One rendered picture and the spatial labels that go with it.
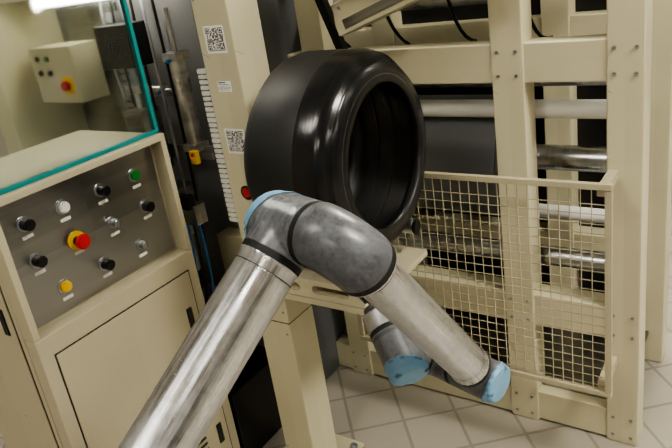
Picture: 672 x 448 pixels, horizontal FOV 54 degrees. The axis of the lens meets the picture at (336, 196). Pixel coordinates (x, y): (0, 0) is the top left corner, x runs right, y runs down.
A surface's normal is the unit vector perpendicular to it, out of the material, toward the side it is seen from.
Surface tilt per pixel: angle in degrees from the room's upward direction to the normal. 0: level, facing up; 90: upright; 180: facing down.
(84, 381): 90
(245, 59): 90
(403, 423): 0
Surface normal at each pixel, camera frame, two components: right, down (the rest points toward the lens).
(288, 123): -0.53, -0.20
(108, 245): 0.83, 0.08
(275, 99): -0.48, -0.41
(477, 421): -0.14, -0.93
